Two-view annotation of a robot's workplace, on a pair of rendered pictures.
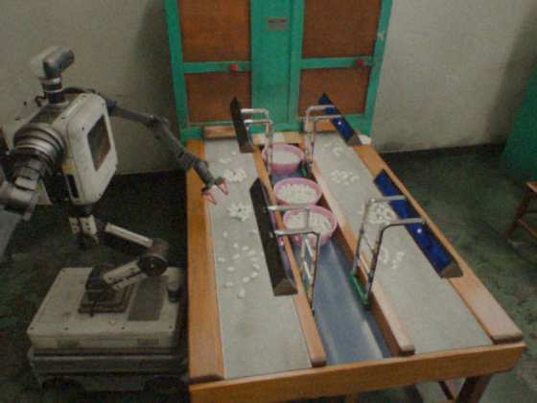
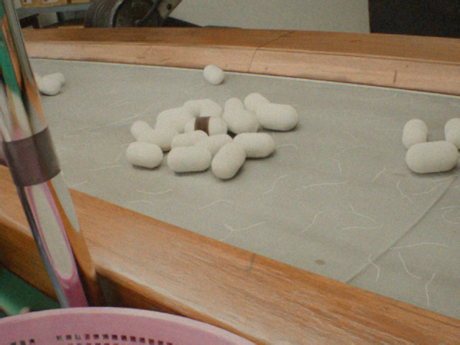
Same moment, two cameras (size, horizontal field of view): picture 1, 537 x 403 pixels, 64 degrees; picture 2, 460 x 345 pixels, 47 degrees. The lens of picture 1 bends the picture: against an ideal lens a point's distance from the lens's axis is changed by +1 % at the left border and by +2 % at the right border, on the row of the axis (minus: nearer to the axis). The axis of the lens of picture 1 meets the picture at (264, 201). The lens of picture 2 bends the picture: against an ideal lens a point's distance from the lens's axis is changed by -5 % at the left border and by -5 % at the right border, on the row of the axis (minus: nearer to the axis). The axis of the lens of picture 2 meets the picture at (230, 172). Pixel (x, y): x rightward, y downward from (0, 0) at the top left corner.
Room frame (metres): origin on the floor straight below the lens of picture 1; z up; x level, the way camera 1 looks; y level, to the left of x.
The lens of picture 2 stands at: (2.53, -0.07, 0.92)
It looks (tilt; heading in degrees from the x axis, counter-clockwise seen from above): 26 degrees down; 144
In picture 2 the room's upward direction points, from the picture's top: 10 degrees counter-clockwise
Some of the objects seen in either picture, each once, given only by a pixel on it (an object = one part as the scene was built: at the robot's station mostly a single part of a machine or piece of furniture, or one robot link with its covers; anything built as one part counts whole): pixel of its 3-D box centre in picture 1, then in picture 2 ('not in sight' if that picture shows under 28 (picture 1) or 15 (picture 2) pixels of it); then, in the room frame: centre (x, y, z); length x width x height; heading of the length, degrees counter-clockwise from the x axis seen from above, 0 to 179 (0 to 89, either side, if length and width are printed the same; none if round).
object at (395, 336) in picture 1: (333, 213); not in sight; (1.84, -0.37, 0.71); 1.81 x 0.05 x 0.11; 9
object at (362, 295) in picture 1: (385, 252); not in sight; (1.31, -0.50, 0.90); 0.20 x 0.19 x 0.45; 9
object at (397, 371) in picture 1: (361, 376); not in sight; (0.91, -0.36, 0.66); 1.22 x 0.02 x 0.16; 99
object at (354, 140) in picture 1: (338, 116); not in sight; (2.29, -0.42, 1.08); 0.62 x 0.08 x 0.07; 9
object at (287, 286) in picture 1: (269, 227); not in sight; (1.24, -0.02, 1.08); 0.62 x 0.08 x 0.07; 9
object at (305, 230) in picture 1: (289, 262); not in sight; (1.25, -0.10, 0.90); 0.20 x 0.19 x 0.45; 9
